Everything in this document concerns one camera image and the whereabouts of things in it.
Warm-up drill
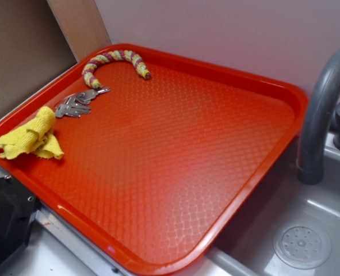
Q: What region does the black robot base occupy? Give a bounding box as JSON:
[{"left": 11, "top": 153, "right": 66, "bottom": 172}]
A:
[{"left": 0, "top": 175, "right": 39, "bottom": 269}]

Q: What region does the yellow cloth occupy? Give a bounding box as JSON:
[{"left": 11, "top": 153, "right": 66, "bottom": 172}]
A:
[{"left": 0, "top": 106, "right": 64, "bottom": 160}]

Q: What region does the red plastic tray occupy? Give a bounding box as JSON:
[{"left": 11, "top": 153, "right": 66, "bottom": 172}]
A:
[{"left": 0, "top": 44, "right": 308, "bottom": 275}]

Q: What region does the silver key bunch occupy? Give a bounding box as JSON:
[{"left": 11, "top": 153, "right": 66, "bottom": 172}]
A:
[{"left": 55, "top": 87, "right": 110, "bottom": 118}]

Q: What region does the wooden board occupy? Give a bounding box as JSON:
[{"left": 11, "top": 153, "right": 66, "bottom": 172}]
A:
[{"left": 47, "top": 0, "right": 112, "bottom": 62}]

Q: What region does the grey toy sink basin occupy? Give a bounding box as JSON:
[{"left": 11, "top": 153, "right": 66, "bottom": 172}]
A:
[{"left": 207, "top": 143, "right": 340, "bottom": 275}]

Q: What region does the round sink drain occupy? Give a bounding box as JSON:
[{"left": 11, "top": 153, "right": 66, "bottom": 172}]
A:
[{"left": 273, "top": 220, "right": 332, "bottom": 270}]

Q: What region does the brown cardboard panel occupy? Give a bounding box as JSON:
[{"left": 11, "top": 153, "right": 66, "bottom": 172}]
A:
[{"left": 0, "top": 1, "right": 76, "bottom": 119}]

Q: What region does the grey curved faucet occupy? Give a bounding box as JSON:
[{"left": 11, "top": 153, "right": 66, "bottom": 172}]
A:
[{"left": 296, "top": 49, "right": 340, "bottom": 185}]

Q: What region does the multicolour braided rope toy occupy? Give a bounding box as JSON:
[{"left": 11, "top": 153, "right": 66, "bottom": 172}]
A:
[{"left": 82, "top": 50, "right": 152, "bottom": 90}]

